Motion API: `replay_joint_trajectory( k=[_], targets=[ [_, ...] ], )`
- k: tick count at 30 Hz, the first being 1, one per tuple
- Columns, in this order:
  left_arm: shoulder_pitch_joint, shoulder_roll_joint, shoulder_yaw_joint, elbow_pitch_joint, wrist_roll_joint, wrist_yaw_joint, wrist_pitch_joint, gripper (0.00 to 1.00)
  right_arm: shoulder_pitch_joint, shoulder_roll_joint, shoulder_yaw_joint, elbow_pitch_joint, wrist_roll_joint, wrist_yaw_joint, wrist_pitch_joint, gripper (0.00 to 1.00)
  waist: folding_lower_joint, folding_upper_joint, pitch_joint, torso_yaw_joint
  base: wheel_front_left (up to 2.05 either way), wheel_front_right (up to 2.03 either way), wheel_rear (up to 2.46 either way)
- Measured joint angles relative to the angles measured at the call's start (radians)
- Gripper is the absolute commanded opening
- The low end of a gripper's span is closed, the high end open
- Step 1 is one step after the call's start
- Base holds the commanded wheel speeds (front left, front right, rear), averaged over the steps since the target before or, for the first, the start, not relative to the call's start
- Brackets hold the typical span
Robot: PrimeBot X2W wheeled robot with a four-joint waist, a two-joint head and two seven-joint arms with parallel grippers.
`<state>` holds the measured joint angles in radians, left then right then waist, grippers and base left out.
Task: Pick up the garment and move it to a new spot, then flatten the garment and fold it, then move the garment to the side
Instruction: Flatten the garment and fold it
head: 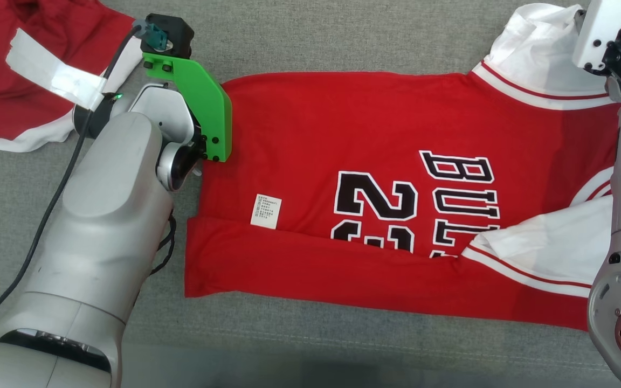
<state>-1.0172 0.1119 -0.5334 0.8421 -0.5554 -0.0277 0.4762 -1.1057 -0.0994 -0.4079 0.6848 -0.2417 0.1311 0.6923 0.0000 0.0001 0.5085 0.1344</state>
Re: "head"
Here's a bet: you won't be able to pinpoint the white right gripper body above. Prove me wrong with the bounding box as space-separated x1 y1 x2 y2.
573 0 621 73

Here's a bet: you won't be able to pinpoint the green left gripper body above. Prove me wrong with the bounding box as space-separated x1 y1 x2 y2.
142 51 232 162

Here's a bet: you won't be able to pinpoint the red basketball jersey white sleeves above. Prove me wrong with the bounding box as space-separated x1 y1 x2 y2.
184 3 621 330

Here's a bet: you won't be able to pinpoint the white tape label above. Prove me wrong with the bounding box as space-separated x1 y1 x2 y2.
6 28 107 111

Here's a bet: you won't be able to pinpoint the thin black cable loops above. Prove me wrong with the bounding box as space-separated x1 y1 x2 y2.
150 210 177 276

